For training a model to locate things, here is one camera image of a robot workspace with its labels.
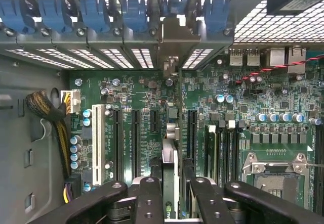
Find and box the long PCIe expansion slot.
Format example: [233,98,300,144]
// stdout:
[112,108,125,182]
[131,109,142,178]
[186,108,198,160]

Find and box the black RAM slot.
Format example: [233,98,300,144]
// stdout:
[205,124,219,182]
[233,126,241,181]
[226,120,236,182]
[312,124,324,214]
[219,127,226,182]

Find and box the green motherboard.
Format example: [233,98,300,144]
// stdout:
[66,44,324,216]

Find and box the silver ethernet port block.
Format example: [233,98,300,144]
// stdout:
[287,46,307,75]

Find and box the red black twisted wire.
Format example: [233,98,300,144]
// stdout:
[235,54,324,86]

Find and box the blue card retention clip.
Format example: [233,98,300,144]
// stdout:
[37,0,74,34]
[120,0,149,34]
[80,0,111,34]
[0,0,35,35]
[161,0,188,17]
[203,0,230,34]

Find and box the black yellow braided wire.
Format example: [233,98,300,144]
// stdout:
[25,89,73,182]

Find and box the silver USB port block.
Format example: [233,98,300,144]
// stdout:
[246,48,261,67]
[269,48,289,67]
[229,48,244,67]

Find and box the white power connector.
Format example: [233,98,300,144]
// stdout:
[60,88,82,114]

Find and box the CPU socket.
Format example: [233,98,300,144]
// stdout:
[241,152,311,206]

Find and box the purple yellow wire bundle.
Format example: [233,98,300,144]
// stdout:
[62,180,77,205]

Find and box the white PCI expansion slot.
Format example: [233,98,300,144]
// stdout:
[92,104,106,186]

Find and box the short PCIe expansion slot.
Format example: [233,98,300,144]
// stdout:
[150,109,160,134]

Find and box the grey open PC case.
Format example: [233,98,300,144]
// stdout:
[0,0,324,224]

